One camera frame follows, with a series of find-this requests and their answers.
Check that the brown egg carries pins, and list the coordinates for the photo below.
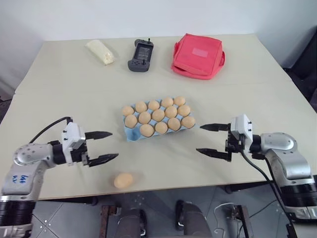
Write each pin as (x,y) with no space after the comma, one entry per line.
(141,106)
(188,122)
(144,117)
(128,110)
(131,120)
(146,130)
(161,128)
(179,100)
(158,115)
(174,123)
(184,110)
(167,101)
(171,111)
(123,180)
(153,105)

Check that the dark rounded shape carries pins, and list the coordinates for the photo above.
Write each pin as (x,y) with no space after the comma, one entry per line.
(192,219)
(132,224)

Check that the blue egg carton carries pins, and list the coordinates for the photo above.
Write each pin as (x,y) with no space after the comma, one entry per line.
(133,135)

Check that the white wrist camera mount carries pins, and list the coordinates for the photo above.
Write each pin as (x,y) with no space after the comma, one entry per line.
(242,125)
(73,135)

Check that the grey handheld game controller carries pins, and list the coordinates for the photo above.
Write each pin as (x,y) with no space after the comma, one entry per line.
(141,55)

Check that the red fabric bag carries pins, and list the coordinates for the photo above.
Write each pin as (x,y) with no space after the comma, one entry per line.
(198,55)

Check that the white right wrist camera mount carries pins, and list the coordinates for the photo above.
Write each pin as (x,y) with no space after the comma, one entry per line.
(242,125)

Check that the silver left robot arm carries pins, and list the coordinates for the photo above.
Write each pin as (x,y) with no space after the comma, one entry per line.
(27,158)

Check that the brown wooden frame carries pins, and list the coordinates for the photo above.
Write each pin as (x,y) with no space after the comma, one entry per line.
(106,220)
(244,220)

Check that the black table bracket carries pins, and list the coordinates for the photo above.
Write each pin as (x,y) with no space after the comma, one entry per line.
(91,201)
(235,188)

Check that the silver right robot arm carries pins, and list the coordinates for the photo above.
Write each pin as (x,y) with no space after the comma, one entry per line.
(284,153)

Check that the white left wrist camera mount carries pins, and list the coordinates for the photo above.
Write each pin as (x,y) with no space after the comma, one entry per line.
(73,135)

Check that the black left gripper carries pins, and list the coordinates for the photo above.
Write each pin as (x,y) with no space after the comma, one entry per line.
(78,155)

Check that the white plastic bag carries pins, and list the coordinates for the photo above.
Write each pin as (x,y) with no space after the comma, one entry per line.
(101,52)

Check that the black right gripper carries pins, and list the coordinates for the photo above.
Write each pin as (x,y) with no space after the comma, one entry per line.
(234,143)

